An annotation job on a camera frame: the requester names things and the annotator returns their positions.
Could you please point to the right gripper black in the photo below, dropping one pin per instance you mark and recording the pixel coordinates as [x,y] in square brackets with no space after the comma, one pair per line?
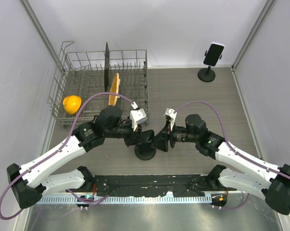
[162,137]

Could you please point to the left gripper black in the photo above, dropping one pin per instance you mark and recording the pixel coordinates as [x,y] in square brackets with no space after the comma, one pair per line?
[137,137]

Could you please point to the lavender smartphone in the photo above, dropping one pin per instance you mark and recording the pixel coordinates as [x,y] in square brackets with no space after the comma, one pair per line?
[213,54]

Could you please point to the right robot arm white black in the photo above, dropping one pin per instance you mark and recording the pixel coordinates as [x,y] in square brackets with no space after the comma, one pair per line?
[255,176]

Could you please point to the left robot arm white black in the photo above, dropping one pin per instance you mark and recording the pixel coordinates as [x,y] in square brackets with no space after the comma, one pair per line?
[33,180]

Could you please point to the orange wooden plate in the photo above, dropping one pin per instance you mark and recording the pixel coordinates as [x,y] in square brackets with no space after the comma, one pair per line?
[114,89]

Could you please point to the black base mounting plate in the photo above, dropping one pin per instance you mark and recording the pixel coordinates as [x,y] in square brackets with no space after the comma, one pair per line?
[152,185]

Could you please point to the yellow bowl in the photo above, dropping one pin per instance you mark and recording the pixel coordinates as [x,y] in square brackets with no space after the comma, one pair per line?
[72,103]

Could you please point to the black plate upright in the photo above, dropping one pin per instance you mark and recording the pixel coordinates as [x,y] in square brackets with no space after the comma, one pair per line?
[106,67]

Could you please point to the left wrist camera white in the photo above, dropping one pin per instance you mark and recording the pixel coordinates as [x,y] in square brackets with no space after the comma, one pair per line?
[137,116]

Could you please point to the white slotted cable duct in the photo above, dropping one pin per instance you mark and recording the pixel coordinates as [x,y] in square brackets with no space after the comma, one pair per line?
[168,199]

